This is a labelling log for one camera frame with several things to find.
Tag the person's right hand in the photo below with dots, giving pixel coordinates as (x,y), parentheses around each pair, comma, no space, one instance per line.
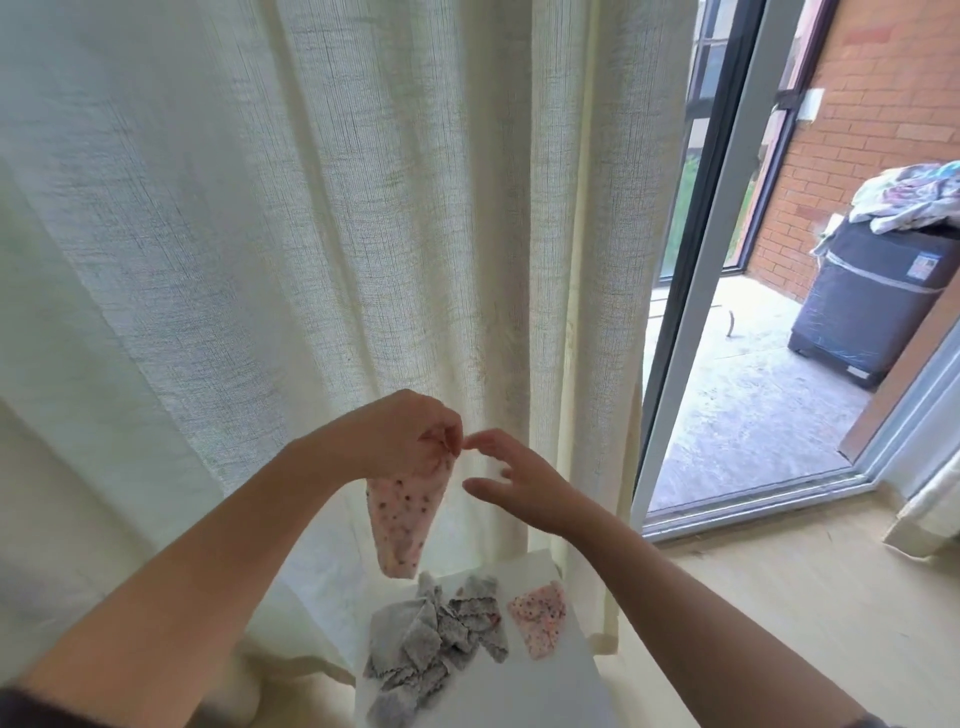
(533,492)

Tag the person's left hand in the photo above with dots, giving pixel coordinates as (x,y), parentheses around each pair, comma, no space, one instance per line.
(383,435)

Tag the pink floral cloth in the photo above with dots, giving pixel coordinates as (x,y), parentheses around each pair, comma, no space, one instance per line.
(405,518)
(540,620)

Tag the pile of grey cloths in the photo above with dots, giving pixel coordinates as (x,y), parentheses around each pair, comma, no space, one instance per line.
(477,615)
(402,653)

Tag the person's left forearm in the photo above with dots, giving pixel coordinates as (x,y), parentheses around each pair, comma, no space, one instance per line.
(195,593)

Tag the person's right forearm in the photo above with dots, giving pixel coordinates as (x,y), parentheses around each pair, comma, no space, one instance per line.
(713,623)

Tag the person's grey sleeve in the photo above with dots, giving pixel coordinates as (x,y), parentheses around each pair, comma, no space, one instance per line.
(38,710)

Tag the white table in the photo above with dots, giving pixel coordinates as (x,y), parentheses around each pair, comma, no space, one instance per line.
(533,690)

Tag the white linen curtain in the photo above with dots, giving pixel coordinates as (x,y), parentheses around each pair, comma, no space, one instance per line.
(300,195)

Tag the brown wooden board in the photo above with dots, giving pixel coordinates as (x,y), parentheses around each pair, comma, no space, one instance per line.
(900,390)

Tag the dark blue tarpaulin cover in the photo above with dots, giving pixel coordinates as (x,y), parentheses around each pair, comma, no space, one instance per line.
(870,308)

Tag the white bundled curtain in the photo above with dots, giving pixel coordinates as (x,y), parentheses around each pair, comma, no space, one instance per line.
(933,510)

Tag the white patterned cloth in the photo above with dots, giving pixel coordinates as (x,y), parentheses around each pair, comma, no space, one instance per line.
(908,195)

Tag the white sliding door frame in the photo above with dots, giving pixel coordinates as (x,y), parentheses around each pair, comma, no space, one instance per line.
(720,255)

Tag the dark balcony window frame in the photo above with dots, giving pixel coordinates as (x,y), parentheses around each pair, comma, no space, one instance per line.
(758,165)

